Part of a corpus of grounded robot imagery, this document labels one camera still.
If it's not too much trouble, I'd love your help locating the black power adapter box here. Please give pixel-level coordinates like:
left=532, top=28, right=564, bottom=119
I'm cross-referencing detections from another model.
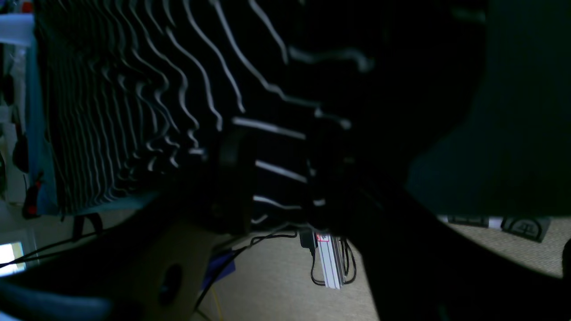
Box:
left=298, top=228, right=317, bottom=252

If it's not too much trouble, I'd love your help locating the aluminium extrusion post with label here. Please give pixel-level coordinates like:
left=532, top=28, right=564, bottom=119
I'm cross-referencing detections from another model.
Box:
left=315, top=233, right=345, bottom=290

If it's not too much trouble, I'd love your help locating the black cable on post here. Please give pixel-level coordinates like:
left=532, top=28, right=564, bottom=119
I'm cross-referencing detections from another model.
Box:
left=310, top=236, right=357, bottom=287

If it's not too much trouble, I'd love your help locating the navy white striped t-shirt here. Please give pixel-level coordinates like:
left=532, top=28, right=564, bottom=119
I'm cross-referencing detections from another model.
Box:
left=34, top=0, right=485, bottom=228

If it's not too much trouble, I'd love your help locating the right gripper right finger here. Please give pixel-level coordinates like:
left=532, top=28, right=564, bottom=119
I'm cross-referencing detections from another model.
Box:
left=308, top=120, right=570, bottom=321

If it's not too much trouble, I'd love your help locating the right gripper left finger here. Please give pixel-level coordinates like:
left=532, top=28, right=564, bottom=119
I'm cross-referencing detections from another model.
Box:
left=1, top=129, right=256, bottom=321

